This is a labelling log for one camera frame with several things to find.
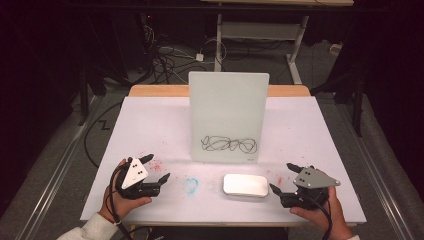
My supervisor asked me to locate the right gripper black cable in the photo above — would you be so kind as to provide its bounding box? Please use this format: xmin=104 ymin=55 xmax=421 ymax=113
xmin=301 ymin=192 xmax=334 ymax=240

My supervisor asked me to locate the person's left hand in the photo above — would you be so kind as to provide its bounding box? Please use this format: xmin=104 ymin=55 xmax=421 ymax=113
xmin=99 ymin=158 xmax=153 ymax=224

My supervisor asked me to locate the white metal desk frame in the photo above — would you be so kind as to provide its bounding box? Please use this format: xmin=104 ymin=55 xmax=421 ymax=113
xmin=201 ymin=0 xmax=355 ymax=86

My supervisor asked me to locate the wooden table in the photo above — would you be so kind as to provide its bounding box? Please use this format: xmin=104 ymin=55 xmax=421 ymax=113
xmin=79 ymin=84 xmax=368 ymax=229

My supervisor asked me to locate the white whiteboard eraser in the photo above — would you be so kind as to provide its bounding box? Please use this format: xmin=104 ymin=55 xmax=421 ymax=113
xmin=222 ymin=173 xmax=270 ymax=199

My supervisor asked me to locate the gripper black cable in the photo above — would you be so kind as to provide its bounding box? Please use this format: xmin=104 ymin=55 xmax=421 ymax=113
xmin=301 ymin=192 xmax=334 ymax=240
xmin=107 ymin=164 xmax=135 ymax=240

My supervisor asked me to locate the bundle of floor cables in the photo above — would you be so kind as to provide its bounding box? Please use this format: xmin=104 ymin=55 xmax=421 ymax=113
xmin=141 ymin=24 xmax=209 ymax=86

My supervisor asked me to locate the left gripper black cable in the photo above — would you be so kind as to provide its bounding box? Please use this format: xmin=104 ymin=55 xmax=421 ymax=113
xmin=107 ymin=164 xmax=135 ymax=240

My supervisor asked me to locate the metal floor rail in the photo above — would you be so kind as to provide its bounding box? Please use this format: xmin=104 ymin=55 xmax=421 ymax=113
xmin=15 ymin=94 xmax=105 ymax=240
xmin=334 ymin=101 xmax=416 ymax=240

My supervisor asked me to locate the white table cover sheet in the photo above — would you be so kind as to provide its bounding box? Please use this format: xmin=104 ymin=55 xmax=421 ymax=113
xmin=79 ymin=95 xmax=368 ymax=225

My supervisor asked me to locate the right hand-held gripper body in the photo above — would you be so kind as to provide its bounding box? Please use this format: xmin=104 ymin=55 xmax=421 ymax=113
xmin=279 ymin=165 xmax=342 ymax=211

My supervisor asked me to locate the black stand leg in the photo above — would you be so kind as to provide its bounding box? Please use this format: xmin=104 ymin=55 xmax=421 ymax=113
xmin=77 ymin=64 xmax=90 ymax=127

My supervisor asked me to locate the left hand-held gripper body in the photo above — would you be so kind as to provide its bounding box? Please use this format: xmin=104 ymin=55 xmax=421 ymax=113
xmin=114 ymin=157 xmax=162 ymax=201

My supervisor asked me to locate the person's right hand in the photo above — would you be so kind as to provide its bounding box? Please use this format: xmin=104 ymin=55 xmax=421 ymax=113
xmin=289 ymin=185 xmax=355 ymax=240

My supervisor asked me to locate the long black floor cable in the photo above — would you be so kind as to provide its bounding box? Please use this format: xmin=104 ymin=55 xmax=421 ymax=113
xmin=83 ymin=100 xmax=124 ymax=160

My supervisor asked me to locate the white whiteboard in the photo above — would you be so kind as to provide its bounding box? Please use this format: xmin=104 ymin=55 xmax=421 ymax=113
xmin=187 ymin=70 xmax=271 ymax=165

